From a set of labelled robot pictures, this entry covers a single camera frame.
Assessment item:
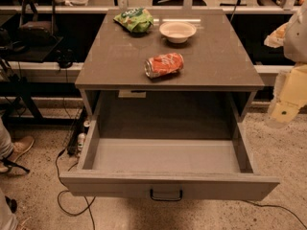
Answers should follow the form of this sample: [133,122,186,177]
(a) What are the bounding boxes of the black power strip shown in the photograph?
[66,108,87,156]

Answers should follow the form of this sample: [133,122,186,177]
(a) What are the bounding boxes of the black cable right floor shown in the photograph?
[243,199,307,230]

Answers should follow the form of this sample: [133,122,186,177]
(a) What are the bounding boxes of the grey cabinet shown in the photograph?
[74,9,266,123]

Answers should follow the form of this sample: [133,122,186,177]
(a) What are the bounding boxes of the black bag on shelf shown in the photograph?
[17,0,57,46]

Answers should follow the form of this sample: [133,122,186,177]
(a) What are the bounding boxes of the green chip bag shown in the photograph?
[113,8,154,33]

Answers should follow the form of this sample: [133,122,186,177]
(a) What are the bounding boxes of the orange soda can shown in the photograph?
[144,53,184,79]

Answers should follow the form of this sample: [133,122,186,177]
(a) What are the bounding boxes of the tan shoe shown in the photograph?
[0,136,35,173]

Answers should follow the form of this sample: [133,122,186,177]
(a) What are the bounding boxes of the open grey top drawer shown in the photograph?
[59,91,280,202]

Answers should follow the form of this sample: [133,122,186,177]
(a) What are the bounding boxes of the white bowl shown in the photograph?
[159,21,197,44]

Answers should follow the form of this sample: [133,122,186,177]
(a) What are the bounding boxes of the black headphones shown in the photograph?
[56,49,75,69]

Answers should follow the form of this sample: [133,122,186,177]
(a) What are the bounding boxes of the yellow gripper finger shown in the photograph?
[266,64,307,128]
[264,23,288,48]

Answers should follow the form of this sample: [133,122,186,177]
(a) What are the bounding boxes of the black drawer handle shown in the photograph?
[150,189,183,202]

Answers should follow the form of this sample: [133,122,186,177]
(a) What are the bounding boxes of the black floor cable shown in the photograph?
[55,148,97,230]

